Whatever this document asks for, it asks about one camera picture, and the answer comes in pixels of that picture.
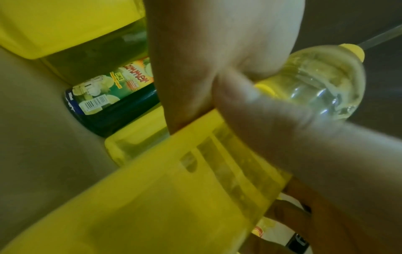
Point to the person's right hand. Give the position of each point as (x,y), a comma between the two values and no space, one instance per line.
(339,223)

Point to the person's left hand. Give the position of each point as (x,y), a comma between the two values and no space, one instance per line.
(226,44)

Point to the dark green labelled bottle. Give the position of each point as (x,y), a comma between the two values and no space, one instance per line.
(122,109)

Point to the clear oil bottle yellow cap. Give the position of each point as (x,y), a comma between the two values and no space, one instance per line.
(320,84)

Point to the white red labelled packet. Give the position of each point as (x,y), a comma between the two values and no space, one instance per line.
(266,225)

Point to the yellow plastic basket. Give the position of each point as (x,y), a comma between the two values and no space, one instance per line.
(163,198)

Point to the grey metal bar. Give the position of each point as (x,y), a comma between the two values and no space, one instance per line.
(381,36)

